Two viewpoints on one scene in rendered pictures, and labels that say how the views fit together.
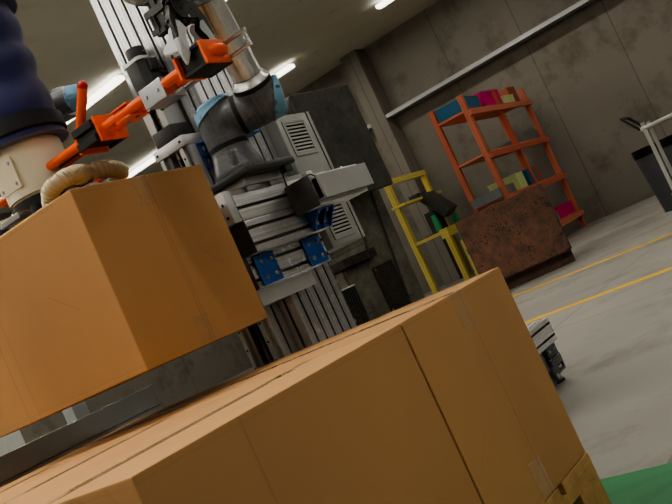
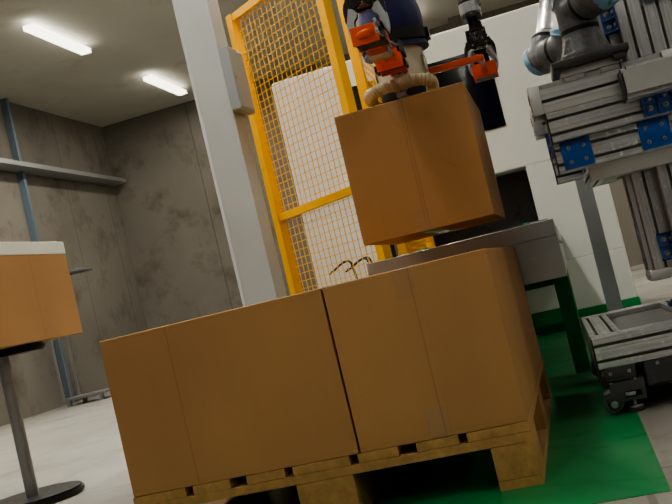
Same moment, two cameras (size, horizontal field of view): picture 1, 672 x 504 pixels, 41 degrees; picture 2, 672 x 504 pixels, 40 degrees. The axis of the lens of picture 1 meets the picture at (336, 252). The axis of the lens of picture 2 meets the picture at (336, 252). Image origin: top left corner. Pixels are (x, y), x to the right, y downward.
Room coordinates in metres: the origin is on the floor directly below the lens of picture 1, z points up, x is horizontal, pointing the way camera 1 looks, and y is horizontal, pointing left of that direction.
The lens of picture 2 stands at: (0.71, -2.08, 0.51)
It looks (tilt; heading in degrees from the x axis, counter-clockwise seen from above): 3 degrees up; 68
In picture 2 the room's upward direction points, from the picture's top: 13 degrees counter-clockwise
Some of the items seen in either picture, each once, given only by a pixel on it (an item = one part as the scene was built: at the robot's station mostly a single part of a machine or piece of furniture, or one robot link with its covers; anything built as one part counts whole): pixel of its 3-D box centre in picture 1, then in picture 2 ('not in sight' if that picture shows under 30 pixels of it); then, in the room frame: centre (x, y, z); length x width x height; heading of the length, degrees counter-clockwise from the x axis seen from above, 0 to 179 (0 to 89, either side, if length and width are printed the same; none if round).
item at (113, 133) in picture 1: (100, 134); (390, 61); (2.02, 0.37, 1.17); 0.10 x 0.08 x 0.06; 146
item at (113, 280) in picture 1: (96, 302); (426, 171); (2.16, 0.57, 0.85); 0.60 x 0.40 x 0.40; 55
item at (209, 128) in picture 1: (220, 122); (575, 6); (2.56, 0.14, 1.20); 0.13 x 0.12 x 0.14; 84
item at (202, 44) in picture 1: (201, 60); (367, 37); (1.82, 0.08, 1.17); 0.08 x 0.07 x 0.05; 56
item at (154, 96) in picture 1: (162, 93); (378, 49); (1.90, 0.19, 1.16); 0.07 x 0.07 x 0.04; 56
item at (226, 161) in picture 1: (235, 160); (583, 44); (2.56, 0.15, 1.09); 0.15 x 0.15 x 0.10
